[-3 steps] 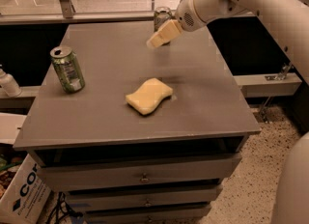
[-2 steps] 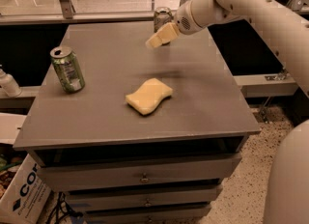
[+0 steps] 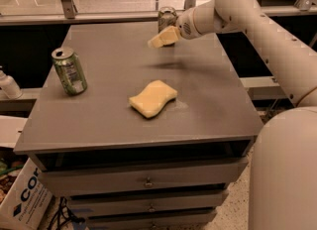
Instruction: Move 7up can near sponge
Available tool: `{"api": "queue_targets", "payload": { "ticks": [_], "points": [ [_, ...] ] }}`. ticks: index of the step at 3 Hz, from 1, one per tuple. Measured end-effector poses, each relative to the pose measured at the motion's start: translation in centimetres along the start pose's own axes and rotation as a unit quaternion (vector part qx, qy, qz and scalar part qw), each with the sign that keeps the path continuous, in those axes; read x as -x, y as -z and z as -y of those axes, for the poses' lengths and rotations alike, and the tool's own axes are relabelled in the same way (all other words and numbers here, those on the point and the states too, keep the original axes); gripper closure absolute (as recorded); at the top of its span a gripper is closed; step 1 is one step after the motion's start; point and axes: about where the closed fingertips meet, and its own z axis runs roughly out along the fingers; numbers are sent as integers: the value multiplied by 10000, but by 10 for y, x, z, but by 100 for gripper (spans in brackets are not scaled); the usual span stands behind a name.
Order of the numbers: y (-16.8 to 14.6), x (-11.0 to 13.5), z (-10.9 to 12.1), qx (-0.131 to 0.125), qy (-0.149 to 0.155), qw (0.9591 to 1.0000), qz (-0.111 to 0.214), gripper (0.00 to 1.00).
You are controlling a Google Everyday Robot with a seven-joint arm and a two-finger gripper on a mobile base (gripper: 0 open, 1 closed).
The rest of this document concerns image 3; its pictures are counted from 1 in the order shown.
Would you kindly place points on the white cardboard box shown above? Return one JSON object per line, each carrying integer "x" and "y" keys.
{"x": 26, "y": 202}

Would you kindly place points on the bottom grey drawer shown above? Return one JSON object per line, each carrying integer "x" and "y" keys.
{"x": 152, "y": 221}

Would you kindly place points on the grey drawer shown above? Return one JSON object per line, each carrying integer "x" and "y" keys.
{"x": 136, "y": 178}
{"x": 148, "y": 202}
{"x": 152, "y": 221}

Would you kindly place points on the yellow sponge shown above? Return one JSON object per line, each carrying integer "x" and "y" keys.
{"x": 153, "y": 98}

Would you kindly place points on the middle grey drawer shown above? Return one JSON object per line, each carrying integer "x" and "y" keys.
{"x": 148, "y": 202}

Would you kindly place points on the grey side shelf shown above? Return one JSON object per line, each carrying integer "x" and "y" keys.
{"x": 263, "y": 88}

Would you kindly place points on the green soda can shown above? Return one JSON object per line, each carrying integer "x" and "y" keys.
{"x": 68, "y": 68}

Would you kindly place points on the white plastic bottle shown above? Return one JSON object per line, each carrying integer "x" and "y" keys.
{"x": 9, "y": 86}

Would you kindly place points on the top grey drawer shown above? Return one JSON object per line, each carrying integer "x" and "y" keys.
{"x": 136, "y": 178}

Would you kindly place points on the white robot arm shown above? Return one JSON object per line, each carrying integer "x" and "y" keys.
{"x": 283, "y": 180}

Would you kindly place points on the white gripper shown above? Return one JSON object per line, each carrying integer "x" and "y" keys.
{"x": 185, "y": 25}

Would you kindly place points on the grey drawer cabinet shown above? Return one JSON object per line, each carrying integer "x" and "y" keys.
{"x": 156, "y": 137}

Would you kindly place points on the white green 7up can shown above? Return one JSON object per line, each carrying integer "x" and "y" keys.
{"x": 166, "y": 17}

